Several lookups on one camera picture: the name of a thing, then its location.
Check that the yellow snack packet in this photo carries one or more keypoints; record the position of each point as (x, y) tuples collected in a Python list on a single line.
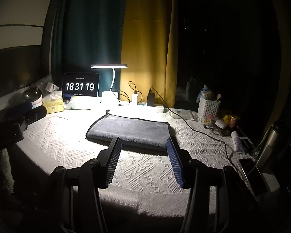
[(231, 120)]

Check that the white earbuds case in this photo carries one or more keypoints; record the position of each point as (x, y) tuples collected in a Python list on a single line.
[(221, 123)]

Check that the clear plastic packets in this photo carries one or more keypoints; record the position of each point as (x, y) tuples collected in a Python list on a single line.
[(184, 114)]

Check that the white perforated basket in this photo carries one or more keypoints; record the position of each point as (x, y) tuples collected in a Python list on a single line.
[(208, 108)]

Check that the tablet with clock display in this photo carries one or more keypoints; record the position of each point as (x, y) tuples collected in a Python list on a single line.
[(80, 86)]

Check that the white desk lamp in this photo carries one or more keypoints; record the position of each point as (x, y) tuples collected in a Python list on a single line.
[(109, 66)]

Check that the white tube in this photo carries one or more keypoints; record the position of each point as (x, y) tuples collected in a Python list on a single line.
[(237, 142)]

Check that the round white device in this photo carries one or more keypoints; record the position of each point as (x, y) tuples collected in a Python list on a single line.
[(34, 98)]

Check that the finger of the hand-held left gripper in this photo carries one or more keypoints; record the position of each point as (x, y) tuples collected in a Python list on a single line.
[(21, 108)]

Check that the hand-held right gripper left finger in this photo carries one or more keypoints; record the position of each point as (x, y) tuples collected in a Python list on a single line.
[(112, 161)]

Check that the white textured tablecloth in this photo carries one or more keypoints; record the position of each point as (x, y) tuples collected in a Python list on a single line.
[(140, 174)]

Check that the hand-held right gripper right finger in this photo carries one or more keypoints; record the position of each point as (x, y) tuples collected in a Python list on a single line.
[(174, 162)]

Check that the yellow curtain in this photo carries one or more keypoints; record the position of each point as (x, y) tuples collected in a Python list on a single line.
[(148, 41)]

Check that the grey towel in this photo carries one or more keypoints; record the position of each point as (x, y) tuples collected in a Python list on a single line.
[(131, 129)]

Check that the white charger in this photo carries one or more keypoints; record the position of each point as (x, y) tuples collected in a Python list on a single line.
[(134, 98)]

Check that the black smartphone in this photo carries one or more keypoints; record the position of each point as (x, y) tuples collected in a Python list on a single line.
[(253, 176)]

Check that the green curtain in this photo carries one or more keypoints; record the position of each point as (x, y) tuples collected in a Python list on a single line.
[(92, 29)]

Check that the stainless steel thermos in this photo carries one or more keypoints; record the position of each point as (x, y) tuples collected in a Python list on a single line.
[(269, 143)]

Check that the black charger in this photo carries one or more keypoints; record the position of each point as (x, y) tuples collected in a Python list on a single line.
[(150, 98)]

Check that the yellow tissue box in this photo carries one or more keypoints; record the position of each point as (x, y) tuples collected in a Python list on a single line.
[(53, 104)]

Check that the blue packet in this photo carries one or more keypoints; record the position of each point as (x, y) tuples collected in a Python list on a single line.
[(205, 92)]

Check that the white power strip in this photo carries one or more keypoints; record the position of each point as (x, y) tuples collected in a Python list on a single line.
[(157, 108)]

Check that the white plastic bag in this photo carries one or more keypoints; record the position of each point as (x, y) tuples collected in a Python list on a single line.
[(83, 102)]

